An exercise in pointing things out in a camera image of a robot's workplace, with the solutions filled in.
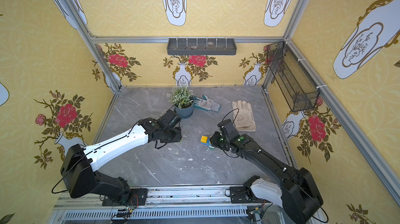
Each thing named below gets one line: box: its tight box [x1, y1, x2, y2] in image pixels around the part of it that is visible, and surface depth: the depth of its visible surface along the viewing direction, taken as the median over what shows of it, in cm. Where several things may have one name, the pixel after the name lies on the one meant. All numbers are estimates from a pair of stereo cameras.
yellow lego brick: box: [200, 135, 208, 144], surface depth 87 cm
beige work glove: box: [231, 100, 257, 132], surface depth 106 cm
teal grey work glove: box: [193, 94, 222, 112], surface depth 112 cm
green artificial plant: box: [166, 85, 195, 109], surface depth 94 cm
